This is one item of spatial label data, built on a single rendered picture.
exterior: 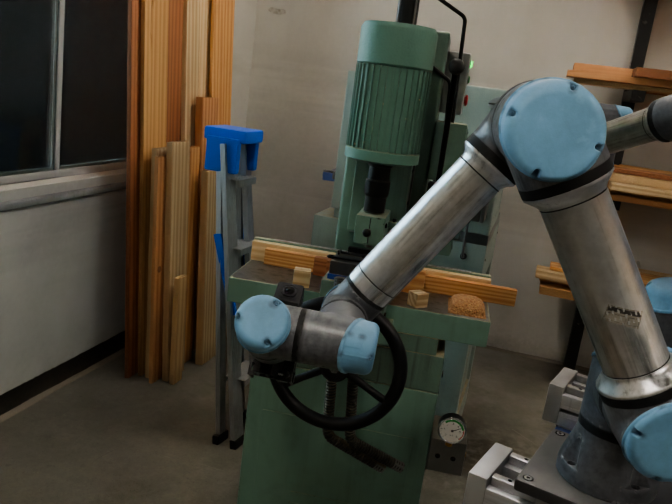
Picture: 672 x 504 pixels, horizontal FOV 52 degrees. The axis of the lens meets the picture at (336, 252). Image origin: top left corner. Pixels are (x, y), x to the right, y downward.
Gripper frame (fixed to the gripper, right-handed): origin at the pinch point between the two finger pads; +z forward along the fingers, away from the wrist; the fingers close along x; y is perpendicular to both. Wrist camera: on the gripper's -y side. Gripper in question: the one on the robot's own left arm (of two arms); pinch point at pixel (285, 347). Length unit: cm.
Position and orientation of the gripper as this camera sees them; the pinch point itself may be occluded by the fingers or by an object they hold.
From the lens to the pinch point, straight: 126.7
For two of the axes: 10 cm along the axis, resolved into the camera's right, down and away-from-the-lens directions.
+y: -2.0, 9.4, -2.8
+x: 9.8, 1.9, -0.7
